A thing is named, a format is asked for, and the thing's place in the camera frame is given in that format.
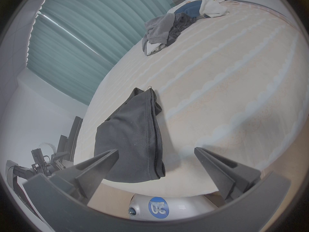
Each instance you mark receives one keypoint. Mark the blue-green curtain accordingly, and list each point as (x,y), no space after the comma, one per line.
(96,23)
(65,64)

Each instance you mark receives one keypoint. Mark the round white mirror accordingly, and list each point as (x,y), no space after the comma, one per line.
(49,146)

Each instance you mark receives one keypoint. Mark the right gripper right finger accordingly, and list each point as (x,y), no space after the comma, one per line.
(222,175)

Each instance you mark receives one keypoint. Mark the white printed pillow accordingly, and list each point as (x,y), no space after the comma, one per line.
(177,6)

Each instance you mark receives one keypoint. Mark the black chest of drawers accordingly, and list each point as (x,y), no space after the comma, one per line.
(76,134)

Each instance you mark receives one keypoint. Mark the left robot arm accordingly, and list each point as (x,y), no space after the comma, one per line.
(38,161)

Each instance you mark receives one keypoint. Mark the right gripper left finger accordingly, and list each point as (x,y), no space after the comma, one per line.
(94,173)

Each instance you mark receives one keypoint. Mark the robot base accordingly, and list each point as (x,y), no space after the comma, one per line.
(183,208)

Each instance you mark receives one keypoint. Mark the bed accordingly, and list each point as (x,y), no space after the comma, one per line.
(229,93)

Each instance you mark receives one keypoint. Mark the pile of clothes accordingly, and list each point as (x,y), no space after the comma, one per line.
(159,30)

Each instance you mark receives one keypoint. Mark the black T-shirt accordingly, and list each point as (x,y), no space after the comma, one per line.
(132,141)

